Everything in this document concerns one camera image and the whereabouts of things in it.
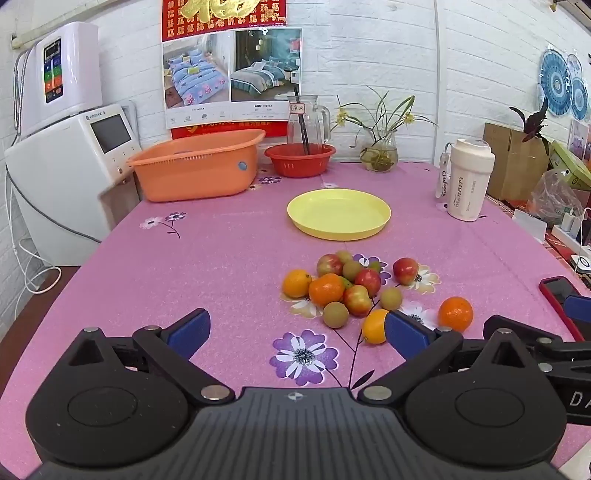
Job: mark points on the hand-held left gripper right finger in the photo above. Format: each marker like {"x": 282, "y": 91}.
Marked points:
{"x": 406, "y": 334}

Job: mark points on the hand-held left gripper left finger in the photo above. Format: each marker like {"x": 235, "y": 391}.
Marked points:
{"x": 191, "y": 330}

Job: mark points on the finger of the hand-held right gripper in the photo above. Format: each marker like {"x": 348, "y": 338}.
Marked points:
{"x": 568, "y": 350}
{"x": 578, "y": 308}

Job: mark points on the red apple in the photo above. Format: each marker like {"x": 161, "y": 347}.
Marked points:
{"x": 329, "y": 265}
{"x": 405, "y": 270}
{"x": 368, "y": 282}
{"x": 357, "y": 300}

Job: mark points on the small green fruit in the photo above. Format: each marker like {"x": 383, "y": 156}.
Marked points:
{"x": 346, "y": 282}
{"x": 375, "y": 266}

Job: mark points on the yellow plate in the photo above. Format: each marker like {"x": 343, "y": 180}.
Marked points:
{"x": 339, "y": 214}

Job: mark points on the red phone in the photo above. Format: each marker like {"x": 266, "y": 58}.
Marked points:
{"x": 554, "y": 288}

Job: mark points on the white round device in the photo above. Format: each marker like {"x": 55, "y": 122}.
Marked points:
{"x": 584, "y": 264}

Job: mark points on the pink floral tablecloth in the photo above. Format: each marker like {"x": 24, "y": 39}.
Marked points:
{"x": 207, "y": 277}

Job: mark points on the white power strip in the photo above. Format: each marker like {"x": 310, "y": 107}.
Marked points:
{"x": 565, "y": 240}

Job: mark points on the white charger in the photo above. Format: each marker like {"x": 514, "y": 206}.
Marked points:
{"x": 572, "y": 224}

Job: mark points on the white card stand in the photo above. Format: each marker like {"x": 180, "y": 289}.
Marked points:
{"x": 528, "y": 226}

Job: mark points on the clear plastic bag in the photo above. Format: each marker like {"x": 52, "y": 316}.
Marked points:
{"x": 551, "y": 198}

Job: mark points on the green box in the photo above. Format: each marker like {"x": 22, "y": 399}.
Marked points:
{"x": 570, "y": 164}

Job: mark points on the orange plastic basin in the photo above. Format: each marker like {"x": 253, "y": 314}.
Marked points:
{"x": 198, "y": 175}

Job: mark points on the white tumbler bottle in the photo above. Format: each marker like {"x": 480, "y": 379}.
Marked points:
{"x": 468, "y": 184}

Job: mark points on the cardboard box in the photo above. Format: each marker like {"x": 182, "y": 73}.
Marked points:
{"x": 508, "y": 161}

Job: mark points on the glass vase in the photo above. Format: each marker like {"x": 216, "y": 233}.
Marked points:
{"x": 379, "y": 157}

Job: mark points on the purple leaf plant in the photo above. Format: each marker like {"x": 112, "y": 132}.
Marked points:
{"x": 535, "y": 124}

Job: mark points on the white appliance with screen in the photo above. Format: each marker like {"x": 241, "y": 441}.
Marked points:
{"x": 60, "y": 184}

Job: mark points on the red plastic basket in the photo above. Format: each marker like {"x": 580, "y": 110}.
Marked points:
{"x": 300, "y": 166}

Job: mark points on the green plant yellow flowers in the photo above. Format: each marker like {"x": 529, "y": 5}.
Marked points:
{"x": 381, "y": 110}

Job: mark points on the black chopstick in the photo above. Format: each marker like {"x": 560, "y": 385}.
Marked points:
{"x": 300, "y": 124}
{"x": 303, "y": 127}

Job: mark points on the glass pitcher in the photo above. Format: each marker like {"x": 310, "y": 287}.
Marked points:
{"x": 316, "y": 120}

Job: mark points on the white water purifier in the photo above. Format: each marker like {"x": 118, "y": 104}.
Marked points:
{"x": 78, "y": 69}

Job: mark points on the air conditioner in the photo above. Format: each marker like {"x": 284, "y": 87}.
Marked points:
{"x": 577, "y": 7}

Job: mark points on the wall picture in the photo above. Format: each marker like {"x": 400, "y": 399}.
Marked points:
{"x": 581, "y": 138}

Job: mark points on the medium blue round wall decoration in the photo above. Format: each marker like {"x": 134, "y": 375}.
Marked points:
{"x": 579, "y": 99}

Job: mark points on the large blue round wall decoration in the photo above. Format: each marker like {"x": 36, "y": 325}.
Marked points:
{"x": 554, "y": 78}

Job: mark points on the small blue round wall decoration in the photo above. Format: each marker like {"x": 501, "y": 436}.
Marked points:
{"x": 574, "y": 64}

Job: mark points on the wall calendar poster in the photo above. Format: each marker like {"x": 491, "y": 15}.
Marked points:
{"x": 231, "y": 69}

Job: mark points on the white wall pipe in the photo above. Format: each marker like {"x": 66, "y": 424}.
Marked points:
{"x": 437, "y": 69}

